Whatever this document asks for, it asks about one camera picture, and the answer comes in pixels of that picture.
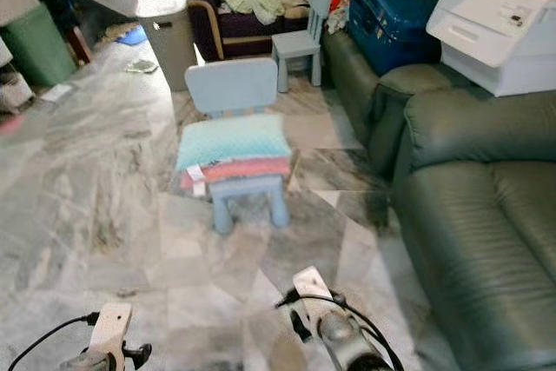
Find teal dotted pillow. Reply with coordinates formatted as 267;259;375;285
175;112;293;172

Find green leather sofa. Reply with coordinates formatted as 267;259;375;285
321;28;556;371

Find light blue child chair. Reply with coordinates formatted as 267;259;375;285
184;56;292;235
271;0;335;94

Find white paper sheet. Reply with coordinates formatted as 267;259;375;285
39;83;76;103

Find small printed packet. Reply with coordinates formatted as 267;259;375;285
124;59;160;75

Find dark armchair with wooden arm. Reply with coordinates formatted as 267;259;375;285
187;0;314;63

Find white shoes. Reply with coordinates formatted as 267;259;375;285
0;36;36;113

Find grey trash bin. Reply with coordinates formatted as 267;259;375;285
138;0;197;93

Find blue flat item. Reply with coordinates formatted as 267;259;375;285
116;24;149;47

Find green bin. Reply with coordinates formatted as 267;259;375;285
0;3;80;88

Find white box appliance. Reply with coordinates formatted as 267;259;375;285
426;0;556;98

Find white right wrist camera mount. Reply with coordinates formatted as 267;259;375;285
292;266;340;318

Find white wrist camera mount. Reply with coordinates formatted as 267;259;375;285
89;302;134;365
292;266;340;318

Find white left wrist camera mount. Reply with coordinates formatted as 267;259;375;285
89;302;134;365

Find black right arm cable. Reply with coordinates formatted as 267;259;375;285
275;288;406;371

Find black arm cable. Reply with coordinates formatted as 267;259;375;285
7;311;99;371
275;288;406;371

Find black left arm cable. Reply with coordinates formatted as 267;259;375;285
7;311;99;371

